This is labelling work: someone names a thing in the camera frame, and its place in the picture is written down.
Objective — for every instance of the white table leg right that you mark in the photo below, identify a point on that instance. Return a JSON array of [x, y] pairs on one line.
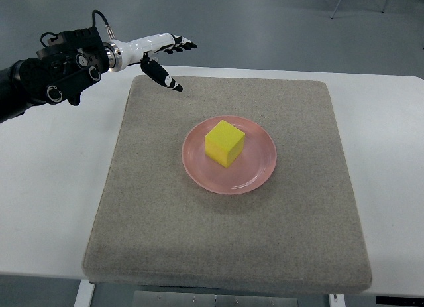
[[337, 300]]

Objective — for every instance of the yellow foam block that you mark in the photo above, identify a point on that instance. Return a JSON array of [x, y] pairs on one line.
[[224, 143]]

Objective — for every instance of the white table leg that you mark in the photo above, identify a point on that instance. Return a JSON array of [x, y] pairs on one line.
[[337, 300], [84, 294]]

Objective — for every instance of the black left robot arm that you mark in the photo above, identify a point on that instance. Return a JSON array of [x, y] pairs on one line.
[[70, 62]]

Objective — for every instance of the grey fabric mat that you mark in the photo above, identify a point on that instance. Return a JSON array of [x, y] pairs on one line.
[[299, 232]]

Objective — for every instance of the pink plastic plate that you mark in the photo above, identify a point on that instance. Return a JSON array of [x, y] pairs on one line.
[[250, 169]]

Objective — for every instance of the white table leg left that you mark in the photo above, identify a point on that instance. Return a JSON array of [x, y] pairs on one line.
[[84, 294]]

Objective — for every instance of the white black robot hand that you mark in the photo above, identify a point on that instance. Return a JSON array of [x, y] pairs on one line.
[[142, 52]]

